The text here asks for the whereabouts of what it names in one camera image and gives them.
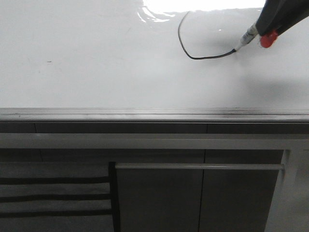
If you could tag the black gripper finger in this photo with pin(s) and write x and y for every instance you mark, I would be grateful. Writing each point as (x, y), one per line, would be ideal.
(281, 15)

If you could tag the red round magnet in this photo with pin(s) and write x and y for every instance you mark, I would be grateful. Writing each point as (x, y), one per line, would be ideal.
(268, 39)

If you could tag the white whiteboard marker pen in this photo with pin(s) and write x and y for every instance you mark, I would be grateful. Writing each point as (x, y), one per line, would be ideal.
(247, 37)

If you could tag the grey fabric pouch black stripes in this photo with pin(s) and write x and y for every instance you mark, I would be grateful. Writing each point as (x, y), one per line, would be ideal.
(59, 197)

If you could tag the white metal stand frame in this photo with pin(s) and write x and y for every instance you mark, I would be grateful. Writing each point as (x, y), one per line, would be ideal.
(289, 208)

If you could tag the white whiteboard with metal frame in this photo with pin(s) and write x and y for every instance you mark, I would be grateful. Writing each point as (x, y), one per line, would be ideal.
(147, 60)

